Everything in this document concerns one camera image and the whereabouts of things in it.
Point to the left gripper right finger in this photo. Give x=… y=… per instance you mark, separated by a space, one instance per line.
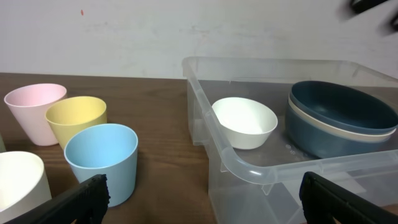
x=324 y=202

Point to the light blue plastic cup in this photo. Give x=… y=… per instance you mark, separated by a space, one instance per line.
x=109 y=149

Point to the cream white plastic cup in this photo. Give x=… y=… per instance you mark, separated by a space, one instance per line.
x=24 y=184

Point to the white small bowl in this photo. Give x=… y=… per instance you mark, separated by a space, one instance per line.
x=246 y=123

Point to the clear plastic storage container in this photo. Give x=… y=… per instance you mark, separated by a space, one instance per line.
x=262 y=185

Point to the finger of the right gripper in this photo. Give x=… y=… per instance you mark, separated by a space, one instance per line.
x=389 y=26
x=351 y=8

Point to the pink plastic cup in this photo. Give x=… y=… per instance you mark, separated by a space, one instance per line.
x=29 y=104

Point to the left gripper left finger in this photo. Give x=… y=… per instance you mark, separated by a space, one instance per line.
x=86 y=203

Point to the yellow plastic cup upper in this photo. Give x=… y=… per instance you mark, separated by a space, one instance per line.
x=72 y=115

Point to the dark blue large bowl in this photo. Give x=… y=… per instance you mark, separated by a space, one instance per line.
x=322 y=144

